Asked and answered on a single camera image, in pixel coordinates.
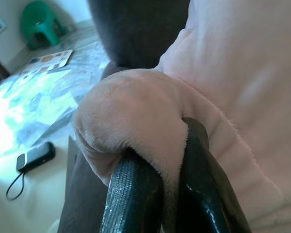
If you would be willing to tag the colourful play mat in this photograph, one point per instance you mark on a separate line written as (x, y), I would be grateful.
(48, 60)

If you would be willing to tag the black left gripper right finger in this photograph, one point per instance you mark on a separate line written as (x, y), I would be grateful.
(203, 194)

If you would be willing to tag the green plastic chair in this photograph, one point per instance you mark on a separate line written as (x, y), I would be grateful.
(41, 24)

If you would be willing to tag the brown fabric sofa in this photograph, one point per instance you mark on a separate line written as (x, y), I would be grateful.
(135, 31)

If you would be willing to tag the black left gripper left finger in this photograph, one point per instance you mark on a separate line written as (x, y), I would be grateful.
(133, 194)

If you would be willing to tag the pink pillow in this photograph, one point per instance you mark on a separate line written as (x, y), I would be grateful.
(245, 85)

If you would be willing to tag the white side table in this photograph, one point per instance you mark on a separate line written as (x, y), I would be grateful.
(34, 206)

